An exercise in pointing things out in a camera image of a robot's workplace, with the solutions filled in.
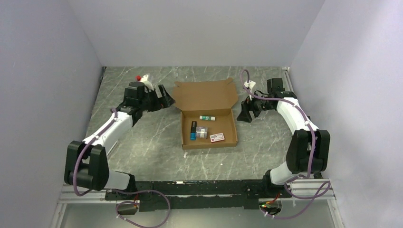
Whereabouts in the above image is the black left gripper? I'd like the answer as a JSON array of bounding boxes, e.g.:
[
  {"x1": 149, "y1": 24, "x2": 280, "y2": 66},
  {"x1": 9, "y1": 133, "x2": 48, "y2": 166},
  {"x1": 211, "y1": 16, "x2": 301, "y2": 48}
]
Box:
[{"x1": 140, "y1": 85, "x2": 176, "y2": 113}]

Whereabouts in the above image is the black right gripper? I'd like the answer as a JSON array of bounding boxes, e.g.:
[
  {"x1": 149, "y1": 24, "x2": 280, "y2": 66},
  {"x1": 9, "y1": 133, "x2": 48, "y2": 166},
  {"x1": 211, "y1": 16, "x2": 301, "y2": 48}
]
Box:
[{"x1": 237, "y1": 89, "x2": 273, "y2": 123}]

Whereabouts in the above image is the small red white box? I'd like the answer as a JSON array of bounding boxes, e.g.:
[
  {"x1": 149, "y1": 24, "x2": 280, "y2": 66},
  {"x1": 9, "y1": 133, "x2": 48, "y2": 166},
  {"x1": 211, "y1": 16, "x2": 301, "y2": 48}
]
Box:
[{"x1": 210, "y1": 133, "x2": 225, "y2": 143}]

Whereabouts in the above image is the brown cardboard box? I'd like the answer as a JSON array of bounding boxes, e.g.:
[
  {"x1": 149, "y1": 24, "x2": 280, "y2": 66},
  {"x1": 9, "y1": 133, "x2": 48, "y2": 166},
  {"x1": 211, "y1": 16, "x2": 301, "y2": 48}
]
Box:
[{"x1": 173, "y1": 77, "x2": 239, "y2": 150}]

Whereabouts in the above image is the white green capped tube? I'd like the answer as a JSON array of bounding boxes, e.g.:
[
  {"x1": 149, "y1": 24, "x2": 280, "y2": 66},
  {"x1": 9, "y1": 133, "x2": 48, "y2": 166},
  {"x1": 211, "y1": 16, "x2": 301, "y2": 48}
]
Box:
[{"x1": 199, "y1": 115, "x2": 216, "y2": 121}]

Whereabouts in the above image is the blue capped glue stick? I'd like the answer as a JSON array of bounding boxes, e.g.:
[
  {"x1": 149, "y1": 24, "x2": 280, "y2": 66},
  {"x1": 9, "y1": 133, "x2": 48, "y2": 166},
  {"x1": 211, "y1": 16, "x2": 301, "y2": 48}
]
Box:
[{"x1": 190, "y1": 121, "x2": 197, "y2": 140}]

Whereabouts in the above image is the clear plastic jar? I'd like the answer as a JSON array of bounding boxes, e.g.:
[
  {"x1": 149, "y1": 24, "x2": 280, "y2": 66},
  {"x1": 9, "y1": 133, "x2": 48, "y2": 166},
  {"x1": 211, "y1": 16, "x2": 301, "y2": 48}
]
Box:
[{"x1": 196, "y1": 126, "x2": 208, "y2": 139}]

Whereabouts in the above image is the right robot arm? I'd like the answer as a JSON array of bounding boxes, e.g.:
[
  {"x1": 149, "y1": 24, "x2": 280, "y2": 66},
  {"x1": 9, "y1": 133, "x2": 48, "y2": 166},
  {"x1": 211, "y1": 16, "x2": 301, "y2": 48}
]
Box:
[{"x1": 237, "y1": 78, "x2": 330, "y2": 197}]

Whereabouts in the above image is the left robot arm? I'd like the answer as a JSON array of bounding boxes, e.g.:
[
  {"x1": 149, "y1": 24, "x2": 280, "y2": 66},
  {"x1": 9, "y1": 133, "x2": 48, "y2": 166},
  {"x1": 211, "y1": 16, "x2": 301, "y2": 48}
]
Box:
[{"x1": 64, "y1": 79, "x2": 175, "y2": 200}]

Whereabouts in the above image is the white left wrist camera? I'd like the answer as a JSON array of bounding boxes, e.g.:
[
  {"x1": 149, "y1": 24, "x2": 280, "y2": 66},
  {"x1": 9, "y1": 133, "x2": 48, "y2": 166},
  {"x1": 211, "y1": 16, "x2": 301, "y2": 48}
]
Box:
[{"x1": 135, "y1": 74, "x2": 154, "y2": 91}]

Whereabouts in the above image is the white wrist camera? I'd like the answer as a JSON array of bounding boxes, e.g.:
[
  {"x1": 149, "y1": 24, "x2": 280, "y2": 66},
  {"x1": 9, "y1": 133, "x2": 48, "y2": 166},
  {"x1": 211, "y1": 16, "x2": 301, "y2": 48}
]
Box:
[
  {"x1": 244, "y1": 80, "x2": 256, "y2": 91},
  {"x1": 135, "y1": 74, "x2": 154, "y2": 91}
]

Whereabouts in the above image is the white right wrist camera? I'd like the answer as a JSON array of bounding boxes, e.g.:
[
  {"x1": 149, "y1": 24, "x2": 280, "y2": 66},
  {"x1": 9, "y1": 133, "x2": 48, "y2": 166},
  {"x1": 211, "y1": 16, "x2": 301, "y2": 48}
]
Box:
[{"x1": 244, "y1": 80, "x2": 256, "y2": 91}]

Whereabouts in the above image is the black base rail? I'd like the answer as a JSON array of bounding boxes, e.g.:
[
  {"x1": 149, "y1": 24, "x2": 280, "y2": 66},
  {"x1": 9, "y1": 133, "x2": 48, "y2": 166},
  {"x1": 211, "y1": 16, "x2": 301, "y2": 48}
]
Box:
[{"x1": 105, "y1": 178, "x2": 291, "y2": 212}]

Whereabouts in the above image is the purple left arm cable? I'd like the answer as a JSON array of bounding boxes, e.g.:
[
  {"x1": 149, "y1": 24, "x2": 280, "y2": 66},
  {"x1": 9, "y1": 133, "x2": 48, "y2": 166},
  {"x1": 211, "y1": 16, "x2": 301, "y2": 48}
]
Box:
[{"x1": 72, "y1": 108, "x2": 171, "y2": 228}]

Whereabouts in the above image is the aluminium frame rail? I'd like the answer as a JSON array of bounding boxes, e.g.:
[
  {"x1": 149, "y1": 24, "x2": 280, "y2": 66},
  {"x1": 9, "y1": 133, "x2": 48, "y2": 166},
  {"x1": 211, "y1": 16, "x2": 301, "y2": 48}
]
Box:
[{"x1": 58, "y1": 180, "x2": 109, "y2": 204}]

